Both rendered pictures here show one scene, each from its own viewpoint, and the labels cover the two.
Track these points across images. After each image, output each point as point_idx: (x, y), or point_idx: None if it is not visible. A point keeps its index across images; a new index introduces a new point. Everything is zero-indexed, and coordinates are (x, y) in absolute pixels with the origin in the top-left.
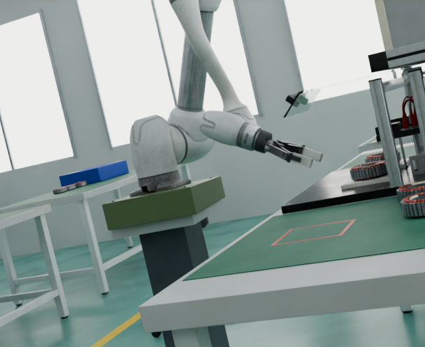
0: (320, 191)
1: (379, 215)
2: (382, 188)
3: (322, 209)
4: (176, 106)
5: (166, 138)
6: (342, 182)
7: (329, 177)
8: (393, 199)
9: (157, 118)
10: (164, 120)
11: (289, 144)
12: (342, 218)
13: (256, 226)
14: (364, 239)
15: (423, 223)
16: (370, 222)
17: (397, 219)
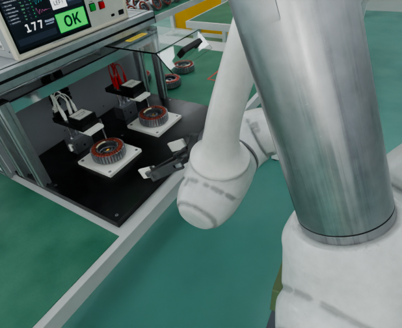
0: (191, 125)
1: (198, 77)
2: (171, 97)
3: (207, 103)
4: None
5: None
6: (162, 142)
7: (147, 183)
8: (174, 94)
9: None
10: (389, 156)
11: (170, 157)
12: (210, 83)
13: (250, 101)
14: (218, 60)
15: (195, 62)
16: (205, 72)
17: (197, 69)
